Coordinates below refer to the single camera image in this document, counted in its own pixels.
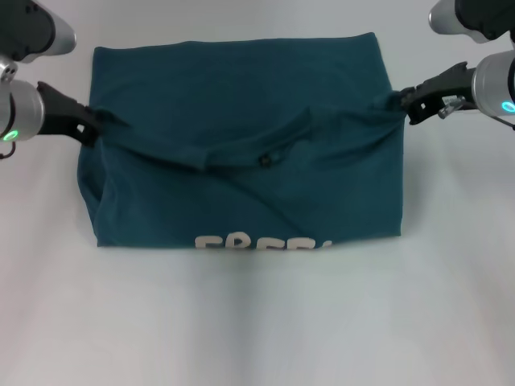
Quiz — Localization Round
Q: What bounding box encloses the right arm cable with plug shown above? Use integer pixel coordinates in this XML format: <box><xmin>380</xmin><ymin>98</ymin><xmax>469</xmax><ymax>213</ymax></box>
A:
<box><xmin>437</xmin><ymin>94</ymin><xmax>515</xmax><ymax>133</ymax></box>

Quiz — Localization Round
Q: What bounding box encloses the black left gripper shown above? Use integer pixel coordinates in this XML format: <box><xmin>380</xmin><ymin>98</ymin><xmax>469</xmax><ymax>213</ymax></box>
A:
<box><xmin>35</xmin><ymin>81</ymin><xmax>102</xmax><ymax>149</ymax></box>

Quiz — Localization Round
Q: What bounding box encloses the blue shirt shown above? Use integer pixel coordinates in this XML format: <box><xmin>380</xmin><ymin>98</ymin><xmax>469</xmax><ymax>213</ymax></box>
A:
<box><xmin>76</xmin><ymin>31</ymin><xmax>406</xmax><ymax>251</ymax></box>

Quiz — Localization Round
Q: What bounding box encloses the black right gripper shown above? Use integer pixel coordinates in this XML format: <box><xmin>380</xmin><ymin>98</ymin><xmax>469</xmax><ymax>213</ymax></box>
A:
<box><xmin>400</xmin><ymin>61</ymin><xmax>478</xmax><ymax>125</ymax></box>

